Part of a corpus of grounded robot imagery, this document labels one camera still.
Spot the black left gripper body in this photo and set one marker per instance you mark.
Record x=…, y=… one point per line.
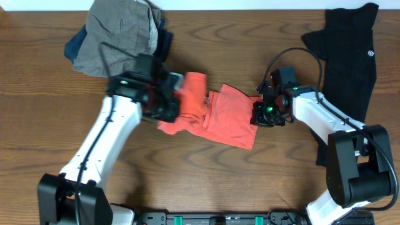
x=169, y=102

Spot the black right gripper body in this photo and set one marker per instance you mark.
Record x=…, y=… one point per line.
x=268, y=115

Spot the red orange t-shirt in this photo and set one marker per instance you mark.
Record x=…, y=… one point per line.
x=222, y=116

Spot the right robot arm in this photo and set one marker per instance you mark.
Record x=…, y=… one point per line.
x=359, y=163

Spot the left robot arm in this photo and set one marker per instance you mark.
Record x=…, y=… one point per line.
x=77, y=194

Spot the grey folded shorts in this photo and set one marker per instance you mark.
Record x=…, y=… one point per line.
x=127, y=24

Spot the black garment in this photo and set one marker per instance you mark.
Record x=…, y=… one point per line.
x=346, y=45

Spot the navy folded garment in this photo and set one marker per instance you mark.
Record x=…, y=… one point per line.
x=164, y=42

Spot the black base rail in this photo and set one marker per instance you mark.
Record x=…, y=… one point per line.
x=270, y=218

